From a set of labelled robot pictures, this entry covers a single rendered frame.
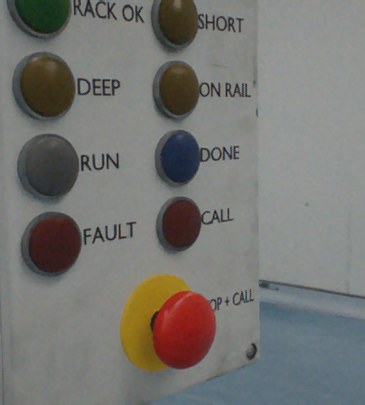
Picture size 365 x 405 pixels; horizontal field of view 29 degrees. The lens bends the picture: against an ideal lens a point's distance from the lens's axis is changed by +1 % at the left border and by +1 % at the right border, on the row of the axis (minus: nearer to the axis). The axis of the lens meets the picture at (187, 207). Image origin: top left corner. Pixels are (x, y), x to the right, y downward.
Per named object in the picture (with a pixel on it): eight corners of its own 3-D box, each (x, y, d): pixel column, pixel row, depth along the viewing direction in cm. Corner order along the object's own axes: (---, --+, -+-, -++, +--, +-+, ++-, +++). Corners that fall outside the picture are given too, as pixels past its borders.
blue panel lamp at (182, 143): (204, 182, 38) (203, 131, 38) (166, 185, 36) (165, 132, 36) (194, 181, 39) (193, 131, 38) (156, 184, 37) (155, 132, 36)
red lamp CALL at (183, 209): (205, 246, 39) (204, 197, 38) (168, 253, 37) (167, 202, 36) (195, 244, 39) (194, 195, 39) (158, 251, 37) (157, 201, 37)
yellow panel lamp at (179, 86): (203, 115, 38) (202, 62, 37) (164, 116, 36) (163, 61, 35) (193, 116, 38) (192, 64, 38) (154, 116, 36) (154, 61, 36)
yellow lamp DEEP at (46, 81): (79, 117, 32) (77, 55, 32) (26, 117, 30) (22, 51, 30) (70, 117, 33) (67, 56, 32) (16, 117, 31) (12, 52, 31)
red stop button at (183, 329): (224, 362, 37) (223, 287, 37) (167, 382, 34) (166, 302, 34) (168, 343, 40) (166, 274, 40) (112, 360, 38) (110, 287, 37)
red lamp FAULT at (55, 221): (85, 269, 33) (83, 211, 33) (33, 279, 31) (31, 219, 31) (76, 267, 34) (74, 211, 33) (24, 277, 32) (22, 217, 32)
